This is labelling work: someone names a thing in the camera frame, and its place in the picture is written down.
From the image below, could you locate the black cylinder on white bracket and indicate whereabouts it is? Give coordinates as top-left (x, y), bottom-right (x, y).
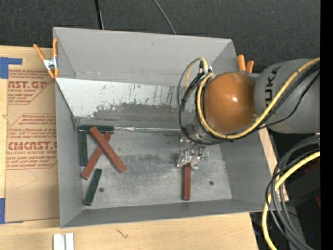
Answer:
top-left (198, 60), bottom-right (213, 75)

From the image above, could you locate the red-brown flat block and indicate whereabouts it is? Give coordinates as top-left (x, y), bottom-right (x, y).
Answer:
top-left (181, 162), bottom-right (193, 201)
top-left (81, 131), bottom-right (112, 180)
top-left (88, 126), bottom-right (127, 174)

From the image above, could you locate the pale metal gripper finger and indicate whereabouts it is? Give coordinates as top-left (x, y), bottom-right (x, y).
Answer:
top-left (191, 149), bottom-right (210, 170)
top-left (176, 151), bottom-right (193, 168)

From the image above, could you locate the brown cardboard board red print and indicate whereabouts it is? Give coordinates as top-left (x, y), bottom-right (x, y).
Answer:
top-left (0, 45), bottom-right (61, 223)

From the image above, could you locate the grey metal bin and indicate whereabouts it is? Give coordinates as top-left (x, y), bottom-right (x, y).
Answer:
top-left (53, 27), bottom-right (277, 229)

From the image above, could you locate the dark green flat block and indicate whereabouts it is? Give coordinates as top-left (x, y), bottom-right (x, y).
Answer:
top-left (79, 131), bottom-right (89, 167)
top-left (78, 124), bottom-right (114, 133)
top-left (83, 168), bottom-right (103, 206)

